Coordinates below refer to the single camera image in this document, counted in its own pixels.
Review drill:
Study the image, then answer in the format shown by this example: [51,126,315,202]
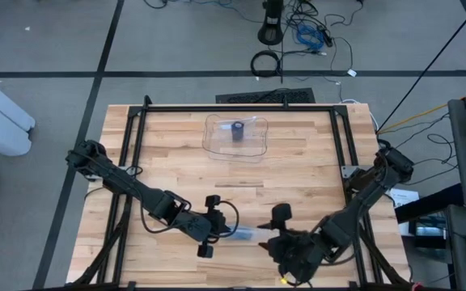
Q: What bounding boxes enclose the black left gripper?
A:
[177,194,235,259]

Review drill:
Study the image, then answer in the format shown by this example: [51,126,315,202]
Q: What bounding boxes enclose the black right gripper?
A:
[256,203,332,283]

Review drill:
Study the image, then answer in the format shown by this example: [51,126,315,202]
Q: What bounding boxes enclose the large clear plastic bag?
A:
[222,224,285,244]

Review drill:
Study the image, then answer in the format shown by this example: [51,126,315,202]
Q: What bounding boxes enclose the dark blue elastic bandage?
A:
[231,120,245,142]

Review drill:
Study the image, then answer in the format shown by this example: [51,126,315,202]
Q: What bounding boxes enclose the small clear zip bag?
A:
[211,116,259,143]

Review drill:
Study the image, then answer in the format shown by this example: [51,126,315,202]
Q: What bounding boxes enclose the clear plastic container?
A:
[201,113,269,163]

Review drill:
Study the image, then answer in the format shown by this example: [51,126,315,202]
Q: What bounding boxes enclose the black keyboard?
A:
[215,87,317,105]

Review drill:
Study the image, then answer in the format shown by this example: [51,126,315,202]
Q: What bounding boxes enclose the white paper sheet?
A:
[392,188,421,210]

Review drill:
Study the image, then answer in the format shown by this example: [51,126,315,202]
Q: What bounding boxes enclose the grey electronics box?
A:
[409,213,448,240]

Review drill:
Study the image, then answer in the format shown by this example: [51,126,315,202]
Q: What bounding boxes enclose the dark cart beam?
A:
[394,183,464,225]

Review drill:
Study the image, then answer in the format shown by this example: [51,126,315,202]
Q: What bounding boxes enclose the black floor stand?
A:
[256,0,286,46]

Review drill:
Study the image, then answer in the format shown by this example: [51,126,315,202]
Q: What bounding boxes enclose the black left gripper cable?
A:
[139,200,240,236]

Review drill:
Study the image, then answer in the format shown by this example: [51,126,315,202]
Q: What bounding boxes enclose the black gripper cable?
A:
[139,200,240,236]
[320,242,358,268]

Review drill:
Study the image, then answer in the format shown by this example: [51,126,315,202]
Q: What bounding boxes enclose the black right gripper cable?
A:
[320,242,358,268]

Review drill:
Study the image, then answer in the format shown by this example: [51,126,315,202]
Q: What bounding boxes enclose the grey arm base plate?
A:
[340,164,364,179]

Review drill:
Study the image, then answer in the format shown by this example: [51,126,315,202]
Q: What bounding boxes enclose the black aluminium table frame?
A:
[69,95,412,291]

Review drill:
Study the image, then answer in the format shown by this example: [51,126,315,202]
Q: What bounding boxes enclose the coiled black cable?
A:
[249,49,282,78]

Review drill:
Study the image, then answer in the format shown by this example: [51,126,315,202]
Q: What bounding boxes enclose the yellow floor cable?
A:
[376,86,466,136]

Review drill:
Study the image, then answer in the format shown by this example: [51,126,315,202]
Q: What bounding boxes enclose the blue cable bundle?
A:
[295,22,326,53]

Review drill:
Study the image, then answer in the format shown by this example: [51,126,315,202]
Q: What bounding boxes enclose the tangled black cables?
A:
[285,0,366,72]

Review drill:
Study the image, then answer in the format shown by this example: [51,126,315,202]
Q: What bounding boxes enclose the black slanted cable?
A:
[377,0,466,133]

